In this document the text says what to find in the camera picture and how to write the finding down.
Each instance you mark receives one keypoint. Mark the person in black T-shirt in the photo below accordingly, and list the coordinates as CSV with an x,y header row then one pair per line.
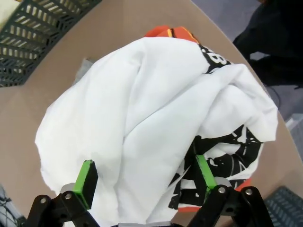
x,y
277,47

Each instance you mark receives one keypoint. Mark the grey pants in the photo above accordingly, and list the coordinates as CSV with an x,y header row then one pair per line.
x,y
84,71

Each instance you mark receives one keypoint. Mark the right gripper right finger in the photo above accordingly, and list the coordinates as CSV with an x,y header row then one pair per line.
x,y
208,175

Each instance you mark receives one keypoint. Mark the white black-print T-shirt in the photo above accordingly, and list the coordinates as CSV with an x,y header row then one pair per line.
x,y
151,106

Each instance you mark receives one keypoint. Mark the orange T-shirt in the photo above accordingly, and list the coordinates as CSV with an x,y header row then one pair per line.
x,y
180,33

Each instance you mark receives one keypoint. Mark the grey plastic lattice basket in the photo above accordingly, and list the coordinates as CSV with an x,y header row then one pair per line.
x,y
35,40
286,208

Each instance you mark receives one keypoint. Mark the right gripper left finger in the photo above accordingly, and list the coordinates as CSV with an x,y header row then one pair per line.
x,y
85,184

